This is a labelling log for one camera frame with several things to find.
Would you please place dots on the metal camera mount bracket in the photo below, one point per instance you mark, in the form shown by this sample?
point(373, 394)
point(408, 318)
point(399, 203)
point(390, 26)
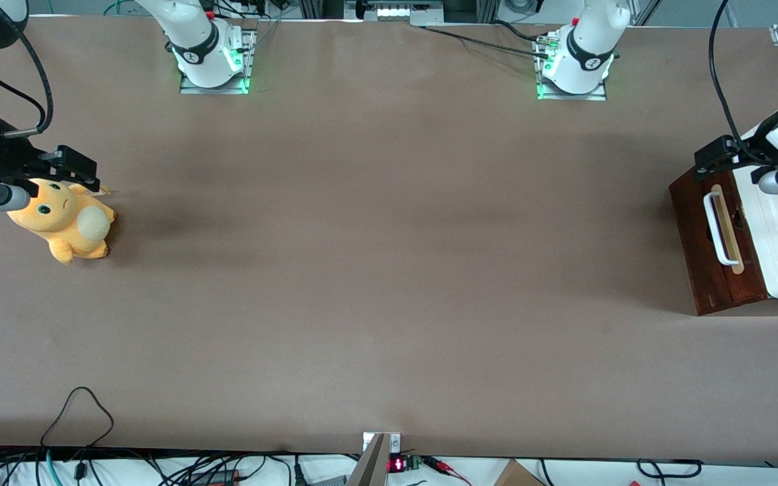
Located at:
point(374, 459)

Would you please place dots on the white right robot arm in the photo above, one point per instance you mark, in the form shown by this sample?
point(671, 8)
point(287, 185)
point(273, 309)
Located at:
point(200, 40)

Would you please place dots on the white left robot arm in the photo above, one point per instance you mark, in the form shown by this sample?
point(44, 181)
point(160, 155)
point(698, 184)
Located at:
point(581, 61)

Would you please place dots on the black power adapter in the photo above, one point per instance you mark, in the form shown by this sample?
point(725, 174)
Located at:
point(217, 478)

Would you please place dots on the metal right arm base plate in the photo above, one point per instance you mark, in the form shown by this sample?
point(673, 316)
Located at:
point(190, 88)

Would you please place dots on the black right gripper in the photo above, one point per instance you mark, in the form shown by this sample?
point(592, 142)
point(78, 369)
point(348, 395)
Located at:
point(5, 156)

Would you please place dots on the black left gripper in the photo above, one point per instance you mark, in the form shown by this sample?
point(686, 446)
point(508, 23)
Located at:
point(744, 150)

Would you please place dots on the lit metal control unit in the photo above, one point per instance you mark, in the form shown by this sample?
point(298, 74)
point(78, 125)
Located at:
point(396, 11)

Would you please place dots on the brown cardboard box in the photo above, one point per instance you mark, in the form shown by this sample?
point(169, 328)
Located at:
point(517, 474)

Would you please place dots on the orange plush toy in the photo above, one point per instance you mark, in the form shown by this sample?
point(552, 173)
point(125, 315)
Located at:
point(68, 223)

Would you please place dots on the red display circuit module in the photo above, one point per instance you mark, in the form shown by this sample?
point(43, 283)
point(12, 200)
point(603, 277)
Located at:
point(399, 464)

